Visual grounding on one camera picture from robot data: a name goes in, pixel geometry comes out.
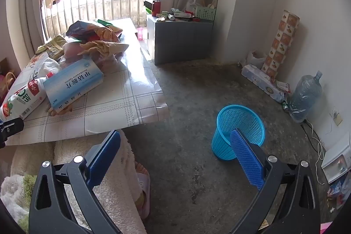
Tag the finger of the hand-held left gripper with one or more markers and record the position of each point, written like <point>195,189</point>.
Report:
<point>12,126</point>

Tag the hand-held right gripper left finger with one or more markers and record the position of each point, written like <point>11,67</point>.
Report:
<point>104,157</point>

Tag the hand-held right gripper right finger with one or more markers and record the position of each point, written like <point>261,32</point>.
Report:
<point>246,160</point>

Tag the white milk bottle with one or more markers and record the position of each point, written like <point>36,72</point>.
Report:
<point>24,102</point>

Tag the blue plastic mesh basket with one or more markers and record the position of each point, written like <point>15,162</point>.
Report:
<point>222,140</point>

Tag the blue medicine box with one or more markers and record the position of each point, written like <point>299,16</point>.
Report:
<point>71,83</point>

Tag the brown paper bag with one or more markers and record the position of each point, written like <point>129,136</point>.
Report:
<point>105,47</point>

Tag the blue orange snack bag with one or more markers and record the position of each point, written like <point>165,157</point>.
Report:
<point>82,28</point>

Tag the woven yellow basket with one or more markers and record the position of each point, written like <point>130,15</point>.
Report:
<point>6,90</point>

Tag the pink slipper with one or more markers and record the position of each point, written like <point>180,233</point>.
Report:
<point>145,184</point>

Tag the small green can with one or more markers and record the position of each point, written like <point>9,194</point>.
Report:
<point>285,106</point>

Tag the green white fluffy cloth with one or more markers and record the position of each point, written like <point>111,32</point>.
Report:
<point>13,193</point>

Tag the low table, floral cloth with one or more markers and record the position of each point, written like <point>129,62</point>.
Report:
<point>123,91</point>

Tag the toilet paper pack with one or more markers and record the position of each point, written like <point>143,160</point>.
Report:
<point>260,80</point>

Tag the red printed packet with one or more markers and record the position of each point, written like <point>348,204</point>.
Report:
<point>283,86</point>

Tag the large clear water bottle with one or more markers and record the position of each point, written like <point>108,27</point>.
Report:
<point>304,97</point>

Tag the white box appliance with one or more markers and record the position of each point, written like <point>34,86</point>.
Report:
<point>337,157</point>

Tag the green snack packet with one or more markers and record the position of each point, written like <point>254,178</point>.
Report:
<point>54,45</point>

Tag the colourful snack packets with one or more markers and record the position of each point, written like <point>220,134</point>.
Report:
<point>336,191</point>

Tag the white plastic bag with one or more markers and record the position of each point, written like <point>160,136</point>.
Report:
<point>192,6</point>
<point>255,58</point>

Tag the patterned rolled mat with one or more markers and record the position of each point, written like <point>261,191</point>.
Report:
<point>282,39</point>

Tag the pink plastic bottle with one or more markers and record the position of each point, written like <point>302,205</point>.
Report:
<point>140,34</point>

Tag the grey cabinet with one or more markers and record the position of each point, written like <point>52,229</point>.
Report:
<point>181,39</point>

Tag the green plastic storage basket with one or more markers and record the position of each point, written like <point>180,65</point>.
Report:
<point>205,14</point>

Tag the small white bottle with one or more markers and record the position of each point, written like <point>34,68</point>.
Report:
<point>171,17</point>

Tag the red thermos bottle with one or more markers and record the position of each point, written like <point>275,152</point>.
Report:
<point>156,7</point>

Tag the white flat box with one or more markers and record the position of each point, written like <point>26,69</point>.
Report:
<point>182,14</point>

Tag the wall socket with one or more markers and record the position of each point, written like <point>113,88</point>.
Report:
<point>337,119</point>

